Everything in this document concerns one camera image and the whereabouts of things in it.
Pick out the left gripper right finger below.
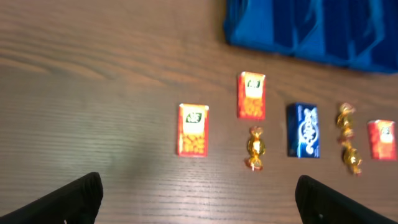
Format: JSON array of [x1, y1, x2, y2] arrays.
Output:
[[294, 174, 398, 224]]

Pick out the blue candy pack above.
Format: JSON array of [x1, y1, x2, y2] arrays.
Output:
[[286, 102, 321, 159]]

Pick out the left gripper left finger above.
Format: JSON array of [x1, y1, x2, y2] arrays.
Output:
[[0, 171, 104, 224]]

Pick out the orange candy box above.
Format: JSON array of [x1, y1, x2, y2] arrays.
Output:
[[236, 71, 267, 121], [366, 119, 397, 161], [176, 103, 210, 158]]

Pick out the blue tray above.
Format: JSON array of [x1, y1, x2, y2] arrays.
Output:
[[223, 0, 398, 75]]

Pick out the gold candy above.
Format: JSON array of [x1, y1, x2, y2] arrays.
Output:
[[244, 126, 267, 172], [336, 102, 357, 144], [340, 141, 364, 177]]

